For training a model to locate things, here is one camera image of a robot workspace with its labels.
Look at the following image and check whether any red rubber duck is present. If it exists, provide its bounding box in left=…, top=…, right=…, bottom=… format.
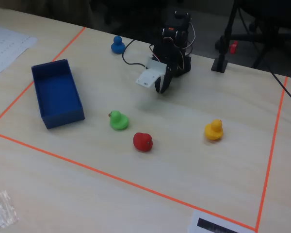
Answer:
left=132, top=132, right=153, bottom=153

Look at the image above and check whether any black office chair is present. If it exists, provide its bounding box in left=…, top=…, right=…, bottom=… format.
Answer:
left=215, top=0, right=291, bottom=70

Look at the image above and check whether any black camera cable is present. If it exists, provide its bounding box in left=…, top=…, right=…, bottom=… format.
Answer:
left=122, top=38, right=147, bottom=67

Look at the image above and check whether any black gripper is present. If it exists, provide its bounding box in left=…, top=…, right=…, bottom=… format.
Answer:
left=152, top=36, right=183, bottom=95

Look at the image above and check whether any blue rectangular box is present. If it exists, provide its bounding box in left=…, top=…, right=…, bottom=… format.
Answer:
left=31, top=58, right=85, bottom=130

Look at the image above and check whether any thin black cable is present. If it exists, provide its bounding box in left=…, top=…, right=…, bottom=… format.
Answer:
left=270, top=71, right=291, bottom=109

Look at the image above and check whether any blue rubber duck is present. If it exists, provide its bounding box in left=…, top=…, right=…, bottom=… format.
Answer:
left=111, top=35, right=126, bottom=55

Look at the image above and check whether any green rubber duck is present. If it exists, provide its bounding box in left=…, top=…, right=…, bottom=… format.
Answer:
left=108, top=110, right=130, bottom=131

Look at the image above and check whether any orange tape strip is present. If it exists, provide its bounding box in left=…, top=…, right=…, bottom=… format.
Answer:
left=256, top=76, right=289, bottom=232
left=0, top=130, right=257, bottom=231
left=0, top=26, right=86, bottom=129

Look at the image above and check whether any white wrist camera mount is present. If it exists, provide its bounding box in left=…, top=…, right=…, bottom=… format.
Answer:
left=135, top=58, right=167, bottom=89

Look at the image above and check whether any yellow rubber duck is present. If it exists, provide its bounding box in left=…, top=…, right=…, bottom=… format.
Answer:
left=204, top=119, right=224, bottom=141

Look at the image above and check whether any clear plastic bag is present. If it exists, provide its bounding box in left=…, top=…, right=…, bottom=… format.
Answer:
left=0, top=190, right=20, bottom=232

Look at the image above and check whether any red clip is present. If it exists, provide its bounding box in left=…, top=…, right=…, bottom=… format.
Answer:
left=229, top=40, right=239, bottom=55

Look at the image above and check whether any white label with black bar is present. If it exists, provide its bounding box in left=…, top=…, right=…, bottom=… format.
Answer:
left=188, top=210, right=257, bottom=233

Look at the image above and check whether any white printed paper sheet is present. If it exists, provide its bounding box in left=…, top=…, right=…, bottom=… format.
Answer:
left=0, top=23, right=37, bottom=81

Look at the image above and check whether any black stand with base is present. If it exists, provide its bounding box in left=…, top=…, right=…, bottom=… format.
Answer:
left=210, top=0, right=240, bottom=73

